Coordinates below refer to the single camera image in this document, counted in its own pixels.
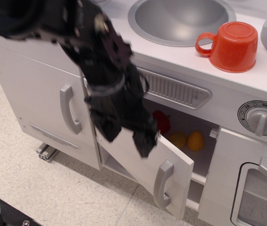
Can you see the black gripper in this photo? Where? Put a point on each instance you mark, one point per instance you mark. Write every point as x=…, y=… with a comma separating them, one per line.
x=114, y=108

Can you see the white cabinet door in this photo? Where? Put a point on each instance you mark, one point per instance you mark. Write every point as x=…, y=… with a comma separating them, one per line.
x=122, y=157

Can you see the silver cabinet door handle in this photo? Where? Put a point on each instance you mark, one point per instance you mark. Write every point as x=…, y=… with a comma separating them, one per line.
x=165, y=171

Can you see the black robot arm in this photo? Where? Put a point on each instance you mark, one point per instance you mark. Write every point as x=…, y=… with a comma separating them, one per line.
x=88, y=37

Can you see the red toy bell pepper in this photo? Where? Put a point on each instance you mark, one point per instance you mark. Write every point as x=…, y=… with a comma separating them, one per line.
x=163, y=122

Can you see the yellow toy lemon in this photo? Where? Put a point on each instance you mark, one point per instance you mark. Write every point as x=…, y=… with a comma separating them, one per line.
x=178, y=139

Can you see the silver vent grille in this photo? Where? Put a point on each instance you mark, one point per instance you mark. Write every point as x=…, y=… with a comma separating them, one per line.
x=179, y=92

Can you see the yellow toy shell fruit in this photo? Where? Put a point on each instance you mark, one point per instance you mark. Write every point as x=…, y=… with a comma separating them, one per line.
x=195, y=141

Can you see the white toy fridge door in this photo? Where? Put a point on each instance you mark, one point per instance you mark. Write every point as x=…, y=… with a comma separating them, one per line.
x=32, y=89

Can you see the silver fridge nameplate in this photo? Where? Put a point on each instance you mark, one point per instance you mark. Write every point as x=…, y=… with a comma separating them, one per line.
x=54, y=137

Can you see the white toy kitchen body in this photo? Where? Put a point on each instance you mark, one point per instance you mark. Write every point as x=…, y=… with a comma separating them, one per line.
x=68, y=192

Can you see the silver toy sink bowl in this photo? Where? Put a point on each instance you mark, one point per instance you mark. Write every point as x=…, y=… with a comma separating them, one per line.
x=178, y=23

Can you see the white toy oven door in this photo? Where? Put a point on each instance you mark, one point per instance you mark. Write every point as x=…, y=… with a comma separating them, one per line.
x=235, y=192

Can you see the orange plastic cup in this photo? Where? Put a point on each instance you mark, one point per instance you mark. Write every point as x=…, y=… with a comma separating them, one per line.
x=232, y=49

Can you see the grey timer knob dial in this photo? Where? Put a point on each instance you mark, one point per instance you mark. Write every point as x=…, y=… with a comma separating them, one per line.
x=253, y=116

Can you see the silver fridge door handle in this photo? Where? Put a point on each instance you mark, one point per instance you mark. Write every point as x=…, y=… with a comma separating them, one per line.
x=66, y=94

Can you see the aluminium extrusion rail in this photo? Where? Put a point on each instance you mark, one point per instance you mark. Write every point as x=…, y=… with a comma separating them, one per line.
x=46, y=152

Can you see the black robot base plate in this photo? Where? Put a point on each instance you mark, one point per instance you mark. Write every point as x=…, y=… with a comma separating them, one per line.
x=10, y=216

